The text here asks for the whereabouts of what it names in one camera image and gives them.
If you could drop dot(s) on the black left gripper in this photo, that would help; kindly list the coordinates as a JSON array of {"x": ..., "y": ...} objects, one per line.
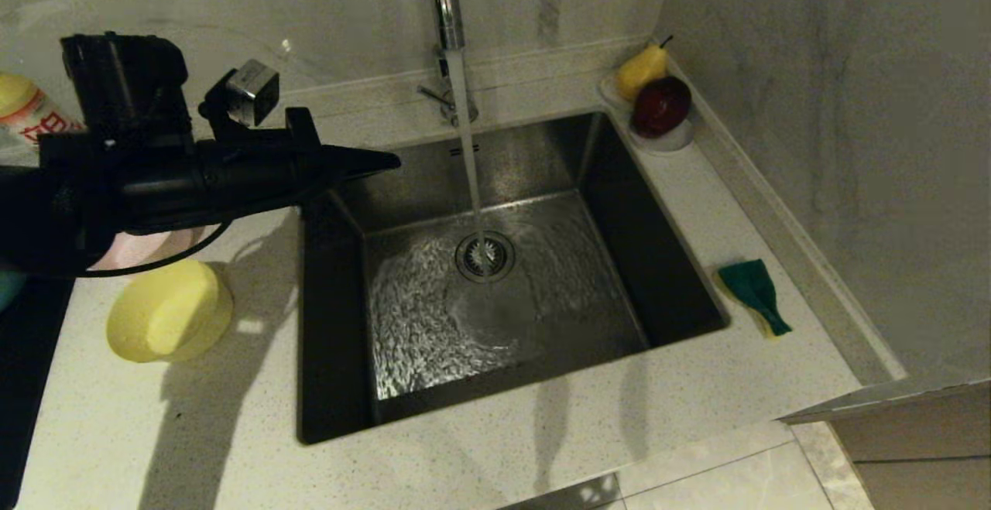
[{"x": 232, "y": 173}]

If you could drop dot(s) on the pink plastic bowl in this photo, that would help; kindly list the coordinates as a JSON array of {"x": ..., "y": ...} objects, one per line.
[{"x": 147, "y": 247}]

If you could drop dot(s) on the yellow plastic bowl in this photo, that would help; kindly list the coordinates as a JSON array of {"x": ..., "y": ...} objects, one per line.
[{"x": 170, "y": 313}]

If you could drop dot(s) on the dish soap bottle orange label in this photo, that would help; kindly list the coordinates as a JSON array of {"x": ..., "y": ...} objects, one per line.
[{"x": 27, "y": 111}]

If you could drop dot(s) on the blue plastic bowl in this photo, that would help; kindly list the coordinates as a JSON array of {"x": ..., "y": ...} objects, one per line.
[{"x": 9, "y": 287}]

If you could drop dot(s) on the green and yellow sponge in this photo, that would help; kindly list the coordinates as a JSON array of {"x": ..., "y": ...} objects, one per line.
[{"x": 755, "y": 285}]

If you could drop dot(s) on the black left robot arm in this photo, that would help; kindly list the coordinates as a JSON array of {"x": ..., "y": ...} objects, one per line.
[{"x": 77, "y": 185}]

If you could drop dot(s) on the stainless steel sink basin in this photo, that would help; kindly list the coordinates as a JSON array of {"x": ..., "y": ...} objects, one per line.
[{"x": 619, "y": 278}]

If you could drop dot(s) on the running water stream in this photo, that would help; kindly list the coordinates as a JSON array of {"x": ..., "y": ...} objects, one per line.
[{"x": 468, "y": 154}]

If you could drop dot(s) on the round metal drain strainer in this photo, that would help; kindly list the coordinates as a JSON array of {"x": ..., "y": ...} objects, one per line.
[{"x": 495, "y": 258}]

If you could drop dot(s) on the yellow pear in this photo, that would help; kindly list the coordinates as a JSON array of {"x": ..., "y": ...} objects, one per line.
[{"x": 640, "y": 71}]

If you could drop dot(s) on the dark red apple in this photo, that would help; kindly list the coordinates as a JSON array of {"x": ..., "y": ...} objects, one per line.
[{"x": 660, "y": 106}]

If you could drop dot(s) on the small white dish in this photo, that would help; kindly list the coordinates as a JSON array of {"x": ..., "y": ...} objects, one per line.
[{"x": 666, "y": 145}]

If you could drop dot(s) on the black glass cooktop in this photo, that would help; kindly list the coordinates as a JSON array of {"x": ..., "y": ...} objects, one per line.
[{"x": 31, "y": 386}]

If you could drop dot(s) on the wood tone cabinet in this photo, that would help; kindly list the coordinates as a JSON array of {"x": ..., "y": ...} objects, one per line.
[{"x": 929, "y": 463}]

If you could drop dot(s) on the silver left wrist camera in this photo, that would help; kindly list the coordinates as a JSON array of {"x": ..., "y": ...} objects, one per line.
[{"x": 252, "y": 92}]

